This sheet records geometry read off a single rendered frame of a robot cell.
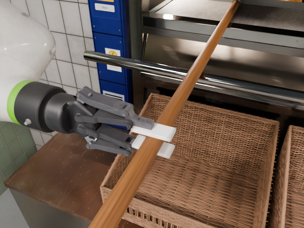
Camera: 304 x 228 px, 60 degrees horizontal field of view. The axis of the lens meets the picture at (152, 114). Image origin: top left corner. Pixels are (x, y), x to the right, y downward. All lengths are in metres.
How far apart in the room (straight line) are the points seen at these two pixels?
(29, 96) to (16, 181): 0.82
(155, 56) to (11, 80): 0.70
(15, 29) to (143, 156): 0.37
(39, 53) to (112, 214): 0.39
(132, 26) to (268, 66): 0.55
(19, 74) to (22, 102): 0.08
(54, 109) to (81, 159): 0.82
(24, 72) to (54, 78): 0.97
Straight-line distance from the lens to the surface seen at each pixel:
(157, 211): 0.94
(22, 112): 0.53
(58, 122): 0.50
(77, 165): 1.28
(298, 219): 1.19
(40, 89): 0.53
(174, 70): 0.71
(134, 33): 1.15
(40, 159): 1.36
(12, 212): 1.98
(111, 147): 0.50
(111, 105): 0.44
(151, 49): 1.16
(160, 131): 0.43
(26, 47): 0.61
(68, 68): 1.46
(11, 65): 0.60
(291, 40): 1.03
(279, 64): 1.08
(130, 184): 0.37
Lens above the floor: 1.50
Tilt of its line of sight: 37 degrees down
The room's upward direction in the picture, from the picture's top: straight up
